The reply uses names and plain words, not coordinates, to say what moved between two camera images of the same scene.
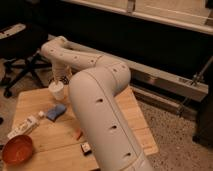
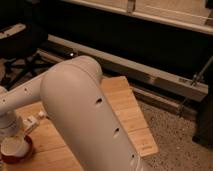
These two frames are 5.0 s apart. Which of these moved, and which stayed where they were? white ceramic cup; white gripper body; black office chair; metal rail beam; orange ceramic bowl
Moved: white ceramic cup; white gripper body
Stayed: metal rail beam; orange ceramic bowl; black office chair
